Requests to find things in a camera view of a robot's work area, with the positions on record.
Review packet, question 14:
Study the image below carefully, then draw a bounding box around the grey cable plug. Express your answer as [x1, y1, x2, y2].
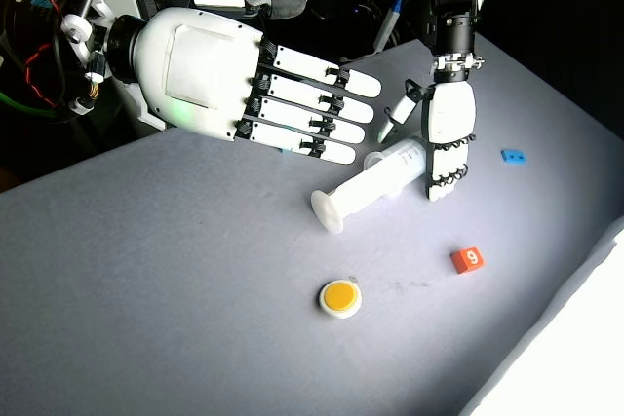
[372, 0, 406, 53]

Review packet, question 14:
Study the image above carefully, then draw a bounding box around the grey table cloth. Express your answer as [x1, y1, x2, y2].
[0, 35, 624, 416]

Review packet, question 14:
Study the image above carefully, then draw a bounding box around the red number cube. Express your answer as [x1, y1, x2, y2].
[449, 246, 487, 275]

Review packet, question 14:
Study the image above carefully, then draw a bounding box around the yellow round button white rim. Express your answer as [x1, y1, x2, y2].
[319, 279, 364, 320]

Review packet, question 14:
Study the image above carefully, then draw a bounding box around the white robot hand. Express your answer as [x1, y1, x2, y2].
[377, 78, 478, 203]
[131, 0, 383, 167]

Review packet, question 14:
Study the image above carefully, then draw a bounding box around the large clear plastic syringe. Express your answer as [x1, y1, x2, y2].
[310, 136, 431, 235]

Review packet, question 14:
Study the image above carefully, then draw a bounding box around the red wire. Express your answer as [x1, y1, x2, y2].
[0, 0, 67, 110]

